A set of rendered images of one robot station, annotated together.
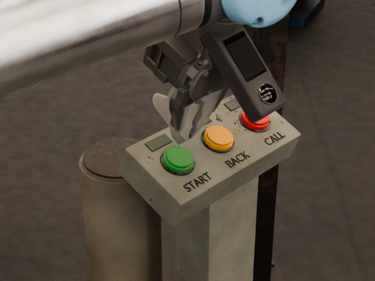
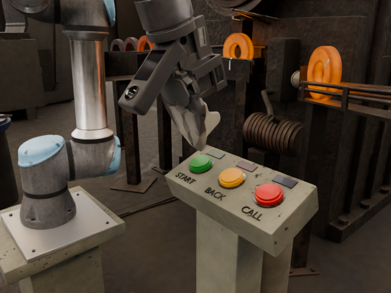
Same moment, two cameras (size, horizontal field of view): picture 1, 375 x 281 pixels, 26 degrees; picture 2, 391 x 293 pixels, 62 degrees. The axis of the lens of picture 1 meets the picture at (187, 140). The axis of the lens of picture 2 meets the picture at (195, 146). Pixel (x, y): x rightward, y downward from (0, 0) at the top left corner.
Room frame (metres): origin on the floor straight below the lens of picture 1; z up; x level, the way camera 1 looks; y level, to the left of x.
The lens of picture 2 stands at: (0.91, -0.52, 0.83)
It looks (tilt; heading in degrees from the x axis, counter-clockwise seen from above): 20 degrees down; 95
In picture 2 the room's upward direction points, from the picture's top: straight up
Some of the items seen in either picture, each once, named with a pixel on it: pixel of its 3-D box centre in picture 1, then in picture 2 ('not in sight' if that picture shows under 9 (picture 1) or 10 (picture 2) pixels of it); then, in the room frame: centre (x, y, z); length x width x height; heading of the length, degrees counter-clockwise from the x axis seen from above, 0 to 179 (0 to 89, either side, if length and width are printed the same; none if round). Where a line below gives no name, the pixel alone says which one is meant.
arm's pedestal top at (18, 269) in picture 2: not in sight; (50, 225); (0.41, 0.27, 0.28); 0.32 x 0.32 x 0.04; 47
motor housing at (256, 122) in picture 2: not in sight; (270, 183); (1.10, 0.63, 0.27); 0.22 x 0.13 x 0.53; 135
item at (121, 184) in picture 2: not in sight; (126, 122); (0.40, 1.13, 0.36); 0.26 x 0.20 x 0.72; 170
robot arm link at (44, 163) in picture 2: not in sight; (45, 162); (0.43, 0.28, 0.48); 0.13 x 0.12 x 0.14; 32
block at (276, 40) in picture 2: not in sight; (282, 70); (1.14, 0.80, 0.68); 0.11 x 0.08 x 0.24; 45
